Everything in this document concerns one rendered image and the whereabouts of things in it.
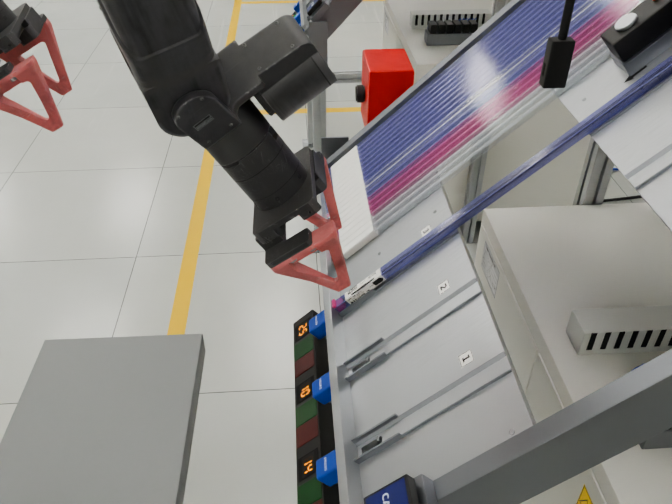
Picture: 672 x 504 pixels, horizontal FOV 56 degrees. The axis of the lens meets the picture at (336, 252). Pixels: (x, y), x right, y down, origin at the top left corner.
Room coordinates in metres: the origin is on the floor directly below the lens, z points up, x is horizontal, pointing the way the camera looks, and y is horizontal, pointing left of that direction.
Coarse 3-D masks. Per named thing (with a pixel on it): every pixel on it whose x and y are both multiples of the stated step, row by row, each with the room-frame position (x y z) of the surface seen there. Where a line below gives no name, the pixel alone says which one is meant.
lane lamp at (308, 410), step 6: (306, 402) 0.51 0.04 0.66; (312, 402) 0.51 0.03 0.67; (300, 408) 0.51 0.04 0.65; (306, 408) 0.50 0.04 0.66; (312, 408) 0.50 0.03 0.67; (300, 414) 0.50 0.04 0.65; (306, 414) 0.50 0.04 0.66; (312, 414) 0.49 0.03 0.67; (300, 420) 0.49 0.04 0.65; (306, 420) 0.49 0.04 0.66
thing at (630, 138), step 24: (600, 72) 0.72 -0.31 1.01; (624, 72) 0.69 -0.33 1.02; (576, 96) 0.71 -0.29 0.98; (600, 96) 0.68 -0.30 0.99; (648, 96) 0.63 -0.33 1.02; (624, 120) 0.62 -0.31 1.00; (648, 120) 0.59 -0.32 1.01; (600, 144) 0.60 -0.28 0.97; (624, 144) 0.58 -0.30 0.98; (648, 144) 0.56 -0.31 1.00; (624, 168) 0.55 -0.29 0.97; (648, 168) 0.53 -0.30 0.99; (648, 192) 0.50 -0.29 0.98
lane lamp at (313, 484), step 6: (312, 480) 0.40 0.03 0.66; (318, 480) 0.40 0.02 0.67; (300, 486) 0.40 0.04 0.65; (306, 486) 0.40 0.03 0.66; (312, 486) 0.40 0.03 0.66; (318, 486) 0.39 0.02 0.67; (300, 492) 0.40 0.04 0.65; (306, 492) 0.39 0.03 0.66; (312, 492) 0.39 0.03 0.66; (318, 492) 0.38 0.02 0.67; (300, 498) 0.39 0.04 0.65; (306, 498) 0.39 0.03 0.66; (312, 498) 0.38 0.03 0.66; (318, 498) 0.38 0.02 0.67
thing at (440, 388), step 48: (384, 240) 0.69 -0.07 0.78; (384, 288) 0.61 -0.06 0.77; (432, 288) 0.56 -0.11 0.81; (480, 288) 0.51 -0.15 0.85; (384, 336) 0.53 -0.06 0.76; (432, 336) 0.49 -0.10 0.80; (480, 336) 0.45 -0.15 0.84; (384, 384) 0.46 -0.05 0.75; (432, 384) 0.43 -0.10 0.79; (480, 384) 0.40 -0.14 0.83; (384, 432) 0.40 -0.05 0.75; (432, 432) 0.38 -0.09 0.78; (480, 432) 0.35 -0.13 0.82; (384, 480) 0.35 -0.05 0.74; (432, 480) 0.33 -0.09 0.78
